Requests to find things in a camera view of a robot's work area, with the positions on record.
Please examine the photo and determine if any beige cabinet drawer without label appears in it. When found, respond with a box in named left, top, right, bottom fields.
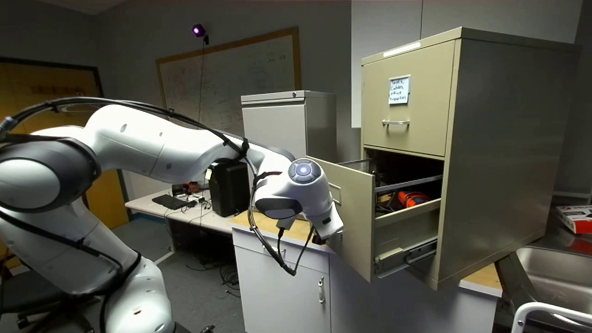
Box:
left=313, top=156, right=447, bottom=285

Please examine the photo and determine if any white base cabinet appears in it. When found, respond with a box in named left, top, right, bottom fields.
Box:
left=232, top=228, right=500, bottom=333

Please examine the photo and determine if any white storage cabinet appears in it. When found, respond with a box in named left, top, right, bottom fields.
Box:
left=239, top=89, right=339, bottom=165

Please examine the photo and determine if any beige labelled cabinet drawer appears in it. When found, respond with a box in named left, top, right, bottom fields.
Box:
left=361, top=39, right=460, bottom=159

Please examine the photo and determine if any white drawer label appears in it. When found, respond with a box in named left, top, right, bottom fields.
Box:
left=386, top=74, right=413, bottom=108

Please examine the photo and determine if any beige metal filing cabinet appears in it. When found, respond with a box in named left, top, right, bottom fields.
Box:
left=360, top=24, right=583, bottom=293

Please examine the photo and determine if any wooden countertop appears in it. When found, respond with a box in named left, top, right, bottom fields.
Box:
left=230, top=211, right=506, bottom=300

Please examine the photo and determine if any orange tool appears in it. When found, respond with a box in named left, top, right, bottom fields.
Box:
left=395, top=189, right=432, bottom=209

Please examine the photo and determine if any black box device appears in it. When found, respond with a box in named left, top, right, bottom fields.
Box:
left=208, top=158, right=252, bottom=219

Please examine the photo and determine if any white desk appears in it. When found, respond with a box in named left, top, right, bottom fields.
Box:
left=125, top=187, right=238, bottom=237

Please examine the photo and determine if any small red item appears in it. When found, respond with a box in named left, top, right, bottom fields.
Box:
left=171, top=180, right=206, bottom=198

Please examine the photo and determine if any flat black device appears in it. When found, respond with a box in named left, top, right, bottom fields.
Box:
left=151, top=193, right=191, bottom=213

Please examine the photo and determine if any wood framed whiteboard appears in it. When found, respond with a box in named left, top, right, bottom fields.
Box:
left=154, top=26, right=306, bottom=139

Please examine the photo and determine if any stainless steel sink counter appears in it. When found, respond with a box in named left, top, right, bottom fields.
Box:
left=493, top=195, right=592, bottom=333

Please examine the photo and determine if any red and white box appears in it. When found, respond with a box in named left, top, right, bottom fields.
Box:
left=554, top=204, right=592, bottom=237

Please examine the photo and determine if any black office chair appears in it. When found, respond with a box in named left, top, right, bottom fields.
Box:
left=0, top=269, right=108, bottom=333

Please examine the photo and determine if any yellow wooden door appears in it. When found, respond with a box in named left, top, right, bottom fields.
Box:
left=0, top=56, right=132, bottom=263

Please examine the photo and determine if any beige drawer handle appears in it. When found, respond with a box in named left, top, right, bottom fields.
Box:
left=380, top=117, right=413, bottom=134

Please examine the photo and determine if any white wire rack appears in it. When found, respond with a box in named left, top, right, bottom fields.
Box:
left=509, top=300, right=592, bottom=333

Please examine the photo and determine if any camera with purple light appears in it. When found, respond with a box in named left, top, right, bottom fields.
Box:
left=189, top=23, right=213, bottom=47

